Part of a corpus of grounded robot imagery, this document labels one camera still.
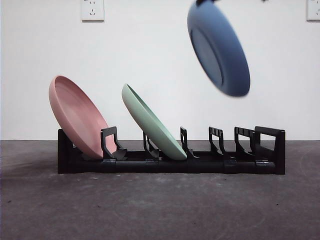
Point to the black plastic dish rack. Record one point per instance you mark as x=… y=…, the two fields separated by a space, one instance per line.
x=175 y=167

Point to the white wall socket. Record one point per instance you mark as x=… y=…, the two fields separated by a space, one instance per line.
x=92 y=11
x=313 y=11

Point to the pink plate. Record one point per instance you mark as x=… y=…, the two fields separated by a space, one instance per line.
x=75 y=112

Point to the blue plate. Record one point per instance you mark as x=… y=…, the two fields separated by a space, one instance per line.
x=225 y=50

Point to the green plate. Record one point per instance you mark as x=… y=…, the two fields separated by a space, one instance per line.
x=150 y=122

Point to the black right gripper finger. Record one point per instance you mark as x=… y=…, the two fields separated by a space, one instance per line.
x=200 y=2
x=213 y=1

